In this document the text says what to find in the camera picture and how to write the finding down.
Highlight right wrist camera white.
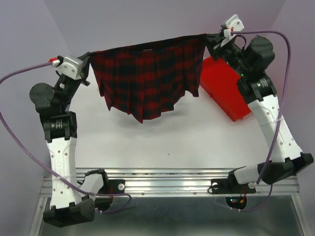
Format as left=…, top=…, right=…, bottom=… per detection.
left=220, top=14, right=245, bottom=47

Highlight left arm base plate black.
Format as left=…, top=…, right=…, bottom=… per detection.
left=98, top=179, right=125, bottom=194

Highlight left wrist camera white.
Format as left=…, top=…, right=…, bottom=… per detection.
left=56, top=56, right=83, bottom=80

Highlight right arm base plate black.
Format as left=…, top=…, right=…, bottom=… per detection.
left=208, top=178, right=256, bottom=194

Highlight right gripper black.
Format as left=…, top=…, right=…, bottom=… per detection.
left=204, top=31, right=252, bottom=78

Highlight red plastic tray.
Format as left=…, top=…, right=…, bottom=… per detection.
left=200, top=57, right=251, bottom=122

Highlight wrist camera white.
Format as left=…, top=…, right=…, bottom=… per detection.
left=220, top=14, right=245, bottom=47
left=56, top=56, right=83, bottom=80

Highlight aluminium frame rails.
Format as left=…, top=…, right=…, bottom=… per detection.
left=29, top=108, right=307, bottom=236

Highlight red black plaid skirt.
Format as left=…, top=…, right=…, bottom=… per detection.
left=90, top=34, right=206, bottom=122

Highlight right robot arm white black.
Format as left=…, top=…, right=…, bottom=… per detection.
left=205, top=33, right=314, bottom=194

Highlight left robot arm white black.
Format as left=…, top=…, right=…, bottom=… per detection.
left=30, top=53, right=110, bottom=228

